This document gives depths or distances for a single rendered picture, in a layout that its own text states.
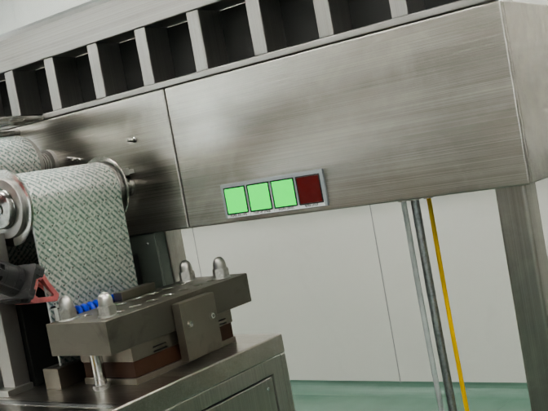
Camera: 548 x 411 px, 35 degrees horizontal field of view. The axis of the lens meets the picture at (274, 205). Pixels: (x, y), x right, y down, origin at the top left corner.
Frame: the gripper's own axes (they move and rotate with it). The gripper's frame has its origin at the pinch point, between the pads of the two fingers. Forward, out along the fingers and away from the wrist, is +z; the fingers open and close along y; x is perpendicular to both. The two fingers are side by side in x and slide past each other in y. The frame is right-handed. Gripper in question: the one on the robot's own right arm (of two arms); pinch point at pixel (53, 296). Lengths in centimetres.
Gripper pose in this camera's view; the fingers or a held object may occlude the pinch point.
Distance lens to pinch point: 172.2
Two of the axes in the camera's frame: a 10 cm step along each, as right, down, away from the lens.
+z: 5.9, 3.6, 7.2
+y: 7.9, -1.1, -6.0
